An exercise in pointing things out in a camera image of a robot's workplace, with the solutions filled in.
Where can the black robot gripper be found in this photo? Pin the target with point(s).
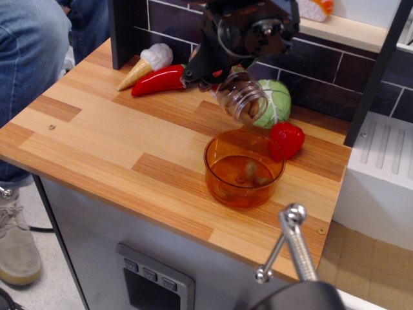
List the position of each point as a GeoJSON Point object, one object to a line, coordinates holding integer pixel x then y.
{"type": "Point", "coordinates": [239, 33]}

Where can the clear almond jar red label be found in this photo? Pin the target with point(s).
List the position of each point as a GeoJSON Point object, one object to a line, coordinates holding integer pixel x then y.
{"type": "Point", "coordinates": [241, 97]}

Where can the orange transparent plastic pot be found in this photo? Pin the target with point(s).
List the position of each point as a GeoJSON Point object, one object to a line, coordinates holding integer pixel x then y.
{"type": "Point", "coordinates": [242, 142]}

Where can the almonds in pot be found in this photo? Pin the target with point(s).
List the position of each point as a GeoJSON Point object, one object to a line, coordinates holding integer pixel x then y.
{"type": "Point", "coordinates": [244, 182]}

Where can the green toy cabbage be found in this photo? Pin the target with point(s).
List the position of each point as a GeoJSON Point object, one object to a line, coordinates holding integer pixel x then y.
{"type": "Point", "coordinates": [279, 103]}

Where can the toy ice cream cone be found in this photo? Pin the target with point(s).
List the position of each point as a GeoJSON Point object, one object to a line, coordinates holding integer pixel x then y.
{"type": "Point", "coordinates": [158, 56]}

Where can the red toy chili pepper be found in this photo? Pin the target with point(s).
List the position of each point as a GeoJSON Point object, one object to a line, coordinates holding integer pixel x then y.
{"type": "Point", "coordinates": [168, 78]}

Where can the toy salmon sushi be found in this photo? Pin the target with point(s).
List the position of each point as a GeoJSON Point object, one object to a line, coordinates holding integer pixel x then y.
{"type": "Point", "coordinates": [316, 10]}

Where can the light wooden shelf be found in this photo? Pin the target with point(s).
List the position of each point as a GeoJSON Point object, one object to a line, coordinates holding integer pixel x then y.
{"type": "Point", "coordinates": [346, 32]}

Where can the red toy strawberry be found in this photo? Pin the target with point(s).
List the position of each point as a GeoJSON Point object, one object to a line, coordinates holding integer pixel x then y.
{"type": "Point", "coordinates": [288, 137]}

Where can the person leg blue jeans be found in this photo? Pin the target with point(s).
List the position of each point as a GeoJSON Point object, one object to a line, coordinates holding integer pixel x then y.
{"type": "Point", "coordinates": [35, 37]}

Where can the white toy sink unit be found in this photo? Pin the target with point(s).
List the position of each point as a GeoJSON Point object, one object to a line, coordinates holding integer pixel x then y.
{"type": "Point", "coordinates": [376, 195]}

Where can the grey oven control panel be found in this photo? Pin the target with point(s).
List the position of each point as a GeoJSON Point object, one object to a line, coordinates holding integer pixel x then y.
{"type": "Point", "coordinates": [151, 284]}

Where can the black clamp body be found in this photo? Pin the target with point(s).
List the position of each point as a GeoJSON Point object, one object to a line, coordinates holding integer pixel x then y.
{"type": "Point", "coordinates": [303, 295]}

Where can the beige suede shoe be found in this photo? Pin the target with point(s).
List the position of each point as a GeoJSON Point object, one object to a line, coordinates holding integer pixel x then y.
{"type": "Point", "coordinates": [20, 260]}

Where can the black shelf post left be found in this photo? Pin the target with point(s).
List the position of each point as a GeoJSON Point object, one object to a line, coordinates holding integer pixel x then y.
{"type": "Point", "coordinates": [125, 18]}

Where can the black shelf post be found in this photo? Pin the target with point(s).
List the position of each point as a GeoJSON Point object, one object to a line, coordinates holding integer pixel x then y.
{"type": "Point", "coordinates": [125, 18]}
{"type": "Point", "coordinates": [387, 50]}

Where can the black shelf post right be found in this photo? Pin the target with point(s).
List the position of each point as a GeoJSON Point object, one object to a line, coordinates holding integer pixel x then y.
{"type": "Point", "coordinates": [387, 50]}

